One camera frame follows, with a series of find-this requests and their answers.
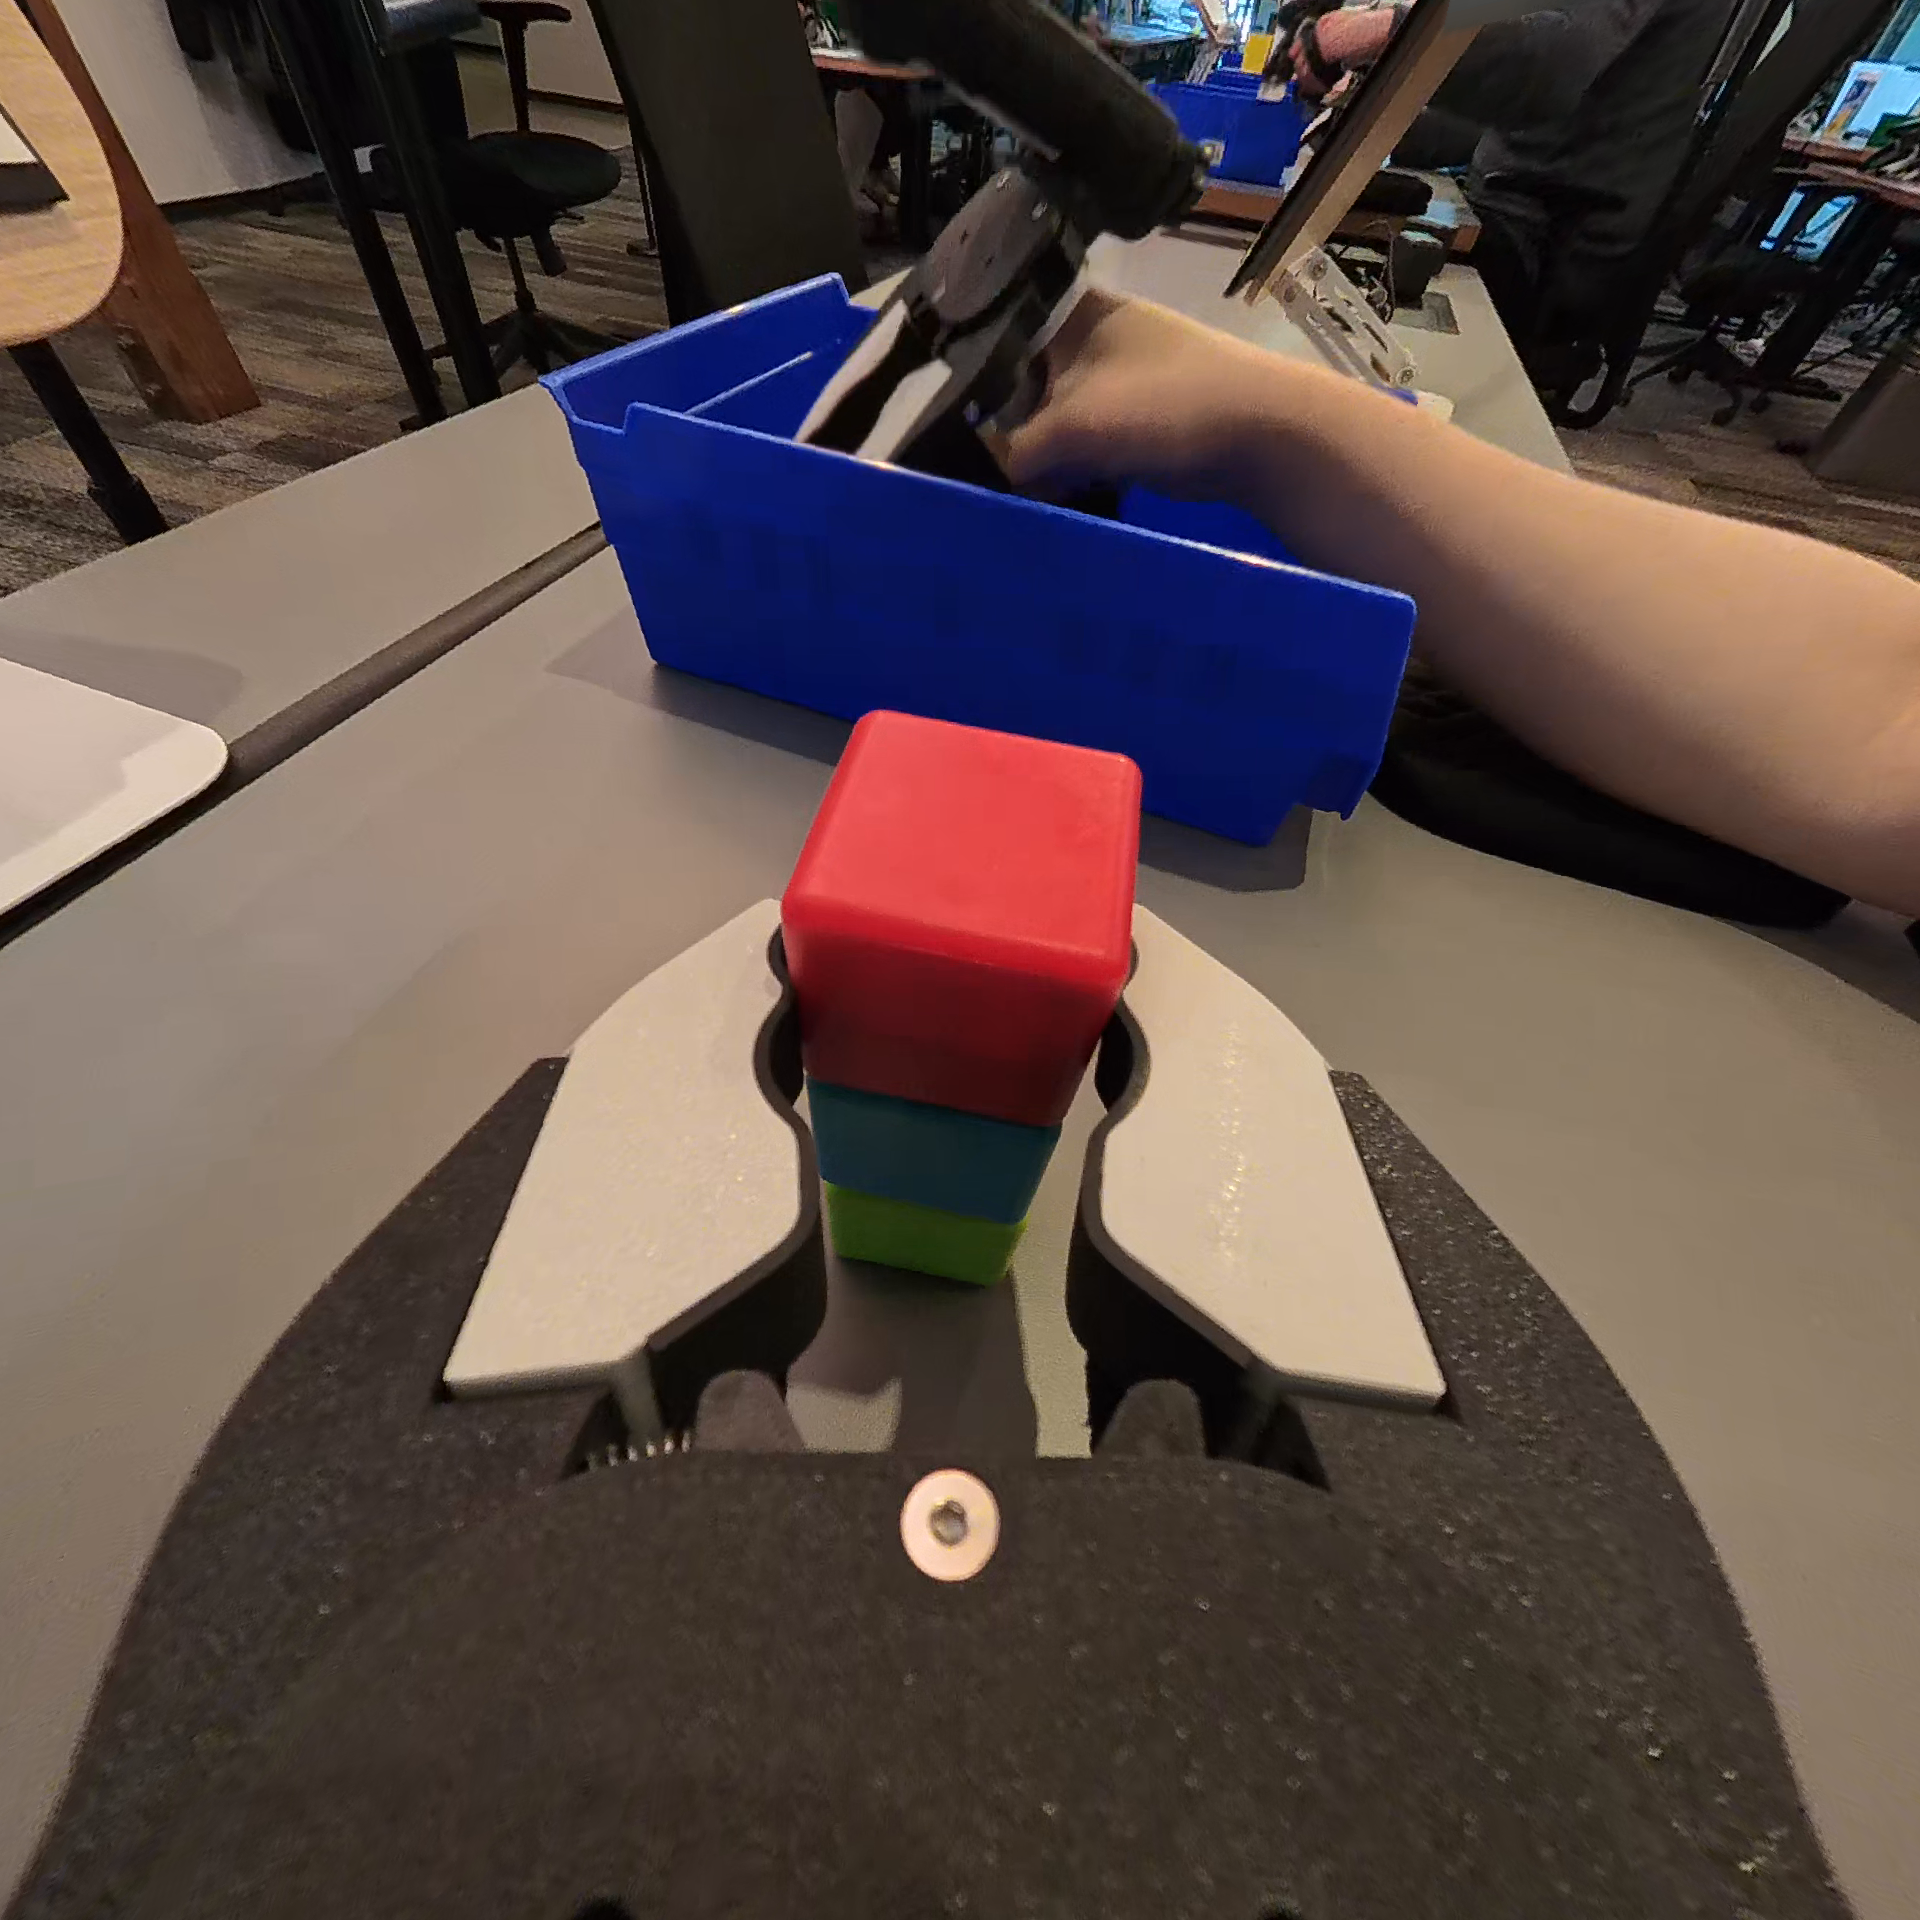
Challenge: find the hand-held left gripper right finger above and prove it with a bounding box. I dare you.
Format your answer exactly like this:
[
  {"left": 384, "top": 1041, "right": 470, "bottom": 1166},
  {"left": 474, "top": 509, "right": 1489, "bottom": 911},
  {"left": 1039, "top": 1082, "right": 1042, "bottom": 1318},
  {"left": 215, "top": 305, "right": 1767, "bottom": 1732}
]
[{"left": 1072, "top": 916, "right": 1450, "bottom": 1460}]

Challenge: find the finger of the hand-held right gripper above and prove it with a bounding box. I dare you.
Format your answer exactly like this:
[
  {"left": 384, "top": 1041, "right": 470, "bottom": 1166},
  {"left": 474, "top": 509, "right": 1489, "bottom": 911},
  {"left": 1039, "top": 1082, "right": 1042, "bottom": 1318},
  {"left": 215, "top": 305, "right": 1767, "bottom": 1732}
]
[{"left": 792, "top": 282, "right": 941, "bottom": 461}]

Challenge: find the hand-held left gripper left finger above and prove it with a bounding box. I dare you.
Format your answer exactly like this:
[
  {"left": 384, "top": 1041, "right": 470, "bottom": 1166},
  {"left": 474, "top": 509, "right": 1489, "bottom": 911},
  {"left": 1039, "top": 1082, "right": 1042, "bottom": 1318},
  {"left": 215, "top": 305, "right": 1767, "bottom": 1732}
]
[{"left": 446, "top": 900, "right": 829, "bottom": 1456}]

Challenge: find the blue plastic bin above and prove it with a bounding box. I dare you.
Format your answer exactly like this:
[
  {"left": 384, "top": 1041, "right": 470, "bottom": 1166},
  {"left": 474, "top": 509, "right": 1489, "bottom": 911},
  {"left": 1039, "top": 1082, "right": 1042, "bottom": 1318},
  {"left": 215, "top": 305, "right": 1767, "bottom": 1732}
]
[
  {"left": 1152, "top": 72, "right": 1317, "bottom": 191},
  {"left": 542, "top": 276, "right": 1422, "bottom": 850}
]

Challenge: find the green magnetic cube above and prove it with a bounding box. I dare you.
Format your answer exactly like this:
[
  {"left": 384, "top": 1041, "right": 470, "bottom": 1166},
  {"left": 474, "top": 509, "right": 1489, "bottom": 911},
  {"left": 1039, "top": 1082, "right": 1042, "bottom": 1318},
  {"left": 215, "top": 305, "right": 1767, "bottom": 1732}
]
[{"left": 823, "top": 1180, "right": 1031, "bottom": 1289}]

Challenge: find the teal magnetic cube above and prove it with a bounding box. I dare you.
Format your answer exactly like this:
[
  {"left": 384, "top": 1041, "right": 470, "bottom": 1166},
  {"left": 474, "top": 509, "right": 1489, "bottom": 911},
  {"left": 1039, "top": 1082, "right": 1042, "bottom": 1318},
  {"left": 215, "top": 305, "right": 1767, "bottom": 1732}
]
[{"left": 805, "top": 1074, "right": 1079, "bottom": 1229}]

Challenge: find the red magnetic cube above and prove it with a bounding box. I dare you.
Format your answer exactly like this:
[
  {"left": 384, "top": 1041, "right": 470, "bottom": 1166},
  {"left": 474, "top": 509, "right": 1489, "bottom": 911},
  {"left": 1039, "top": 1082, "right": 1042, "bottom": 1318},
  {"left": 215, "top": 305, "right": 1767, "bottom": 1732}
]
[{"left": 782, "top": 710, "right": 1147, "bottom": 1128}]

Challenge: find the person's right forearm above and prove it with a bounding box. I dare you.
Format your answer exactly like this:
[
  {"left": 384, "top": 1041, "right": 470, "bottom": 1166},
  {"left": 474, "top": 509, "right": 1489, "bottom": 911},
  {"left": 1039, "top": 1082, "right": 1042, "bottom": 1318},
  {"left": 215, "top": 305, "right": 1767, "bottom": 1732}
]
[{"left": 1334, "top": 415, "right": 1920, "bottom": 921}]

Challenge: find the person's right hand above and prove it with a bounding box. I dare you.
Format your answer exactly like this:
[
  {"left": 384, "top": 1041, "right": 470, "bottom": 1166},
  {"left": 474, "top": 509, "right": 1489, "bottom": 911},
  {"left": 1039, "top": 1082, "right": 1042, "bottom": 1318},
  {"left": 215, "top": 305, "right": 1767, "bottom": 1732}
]
[{"left": 984, "top": 286, "right": 1417, "bottom": 572}]

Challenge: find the black partition panel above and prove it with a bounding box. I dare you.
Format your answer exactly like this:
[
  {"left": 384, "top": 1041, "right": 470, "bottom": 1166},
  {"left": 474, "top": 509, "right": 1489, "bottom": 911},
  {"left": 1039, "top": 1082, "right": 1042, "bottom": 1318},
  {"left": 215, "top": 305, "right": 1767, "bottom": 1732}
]
[{"left": 585, "top": 0, "right": 877, "bottom": 319}]

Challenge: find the tilted dark sign board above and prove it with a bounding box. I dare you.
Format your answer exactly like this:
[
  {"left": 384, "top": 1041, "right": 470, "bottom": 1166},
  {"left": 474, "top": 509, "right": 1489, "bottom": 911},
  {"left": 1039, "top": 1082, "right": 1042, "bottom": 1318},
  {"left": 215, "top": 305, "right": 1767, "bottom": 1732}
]
[{"left": 1225, "top": 0, "right": 1496, "bottom": 308}]

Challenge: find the black textured mat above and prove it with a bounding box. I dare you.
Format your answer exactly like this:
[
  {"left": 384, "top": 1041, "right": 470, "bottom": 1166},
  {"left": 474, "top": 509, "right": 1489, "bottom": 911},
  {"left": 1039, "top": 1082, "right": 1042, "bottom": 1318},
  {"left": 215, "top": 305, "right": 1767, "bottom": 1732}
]
[{"left": 1370, "top": 666, "right": 1853, "bottom": 934}]

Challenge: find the white sign stand base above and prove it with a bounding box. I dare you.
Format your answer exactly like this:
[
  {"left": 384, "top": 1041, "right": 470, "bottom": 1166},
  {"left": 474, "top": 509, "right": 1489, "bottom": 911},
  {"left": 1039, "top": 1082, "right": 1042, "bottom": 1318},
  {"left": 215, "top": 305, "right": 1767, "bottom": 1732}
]
[{"left": 0, "top": 655, "right": 233, "bottom": 921}]

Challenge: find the slanted wooden post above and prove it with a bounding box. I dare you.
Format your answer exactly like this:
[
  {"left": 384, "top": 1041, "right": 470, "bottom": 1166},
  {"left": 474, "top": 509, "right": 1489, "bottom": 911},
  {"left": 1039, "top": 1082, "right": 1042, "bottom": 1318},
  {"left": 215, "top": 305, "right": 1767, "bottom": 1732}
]
[{"left": 16, "top": 0, "right": 262, "bottom": 424}]

